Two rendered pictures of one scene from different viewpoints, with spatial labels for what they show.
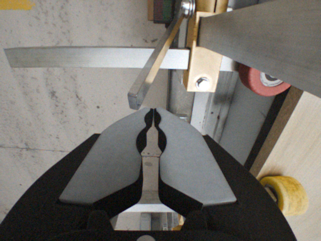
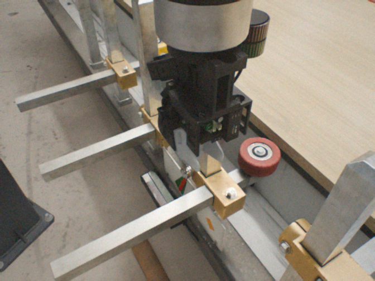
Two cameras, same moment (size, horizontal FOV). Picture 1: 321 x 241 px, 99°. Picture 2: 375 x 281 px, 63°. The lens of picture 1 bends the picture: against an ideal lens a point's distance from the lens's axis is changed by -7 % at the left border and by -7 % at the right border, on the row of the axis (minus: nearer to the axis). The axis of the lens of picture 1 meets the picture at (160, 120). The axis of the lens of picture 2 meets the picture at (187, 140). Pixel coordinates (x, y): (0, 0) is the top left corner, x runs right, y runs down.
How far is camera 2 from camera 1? 0.43 m
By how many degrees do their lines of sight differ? 72
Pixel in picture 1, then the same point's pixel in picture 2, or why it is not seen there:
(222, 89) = not seen: hidden behind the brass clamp
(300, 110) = (312, 158)
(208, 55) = (218, 177)
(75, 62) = (122, 238)
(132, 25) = not seen: outside the picture
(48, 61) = (95, 251)
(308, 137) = not seen: hidden behind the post
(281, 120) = (317, 175)
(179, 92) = (243, 270)
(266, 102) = (320, 199)
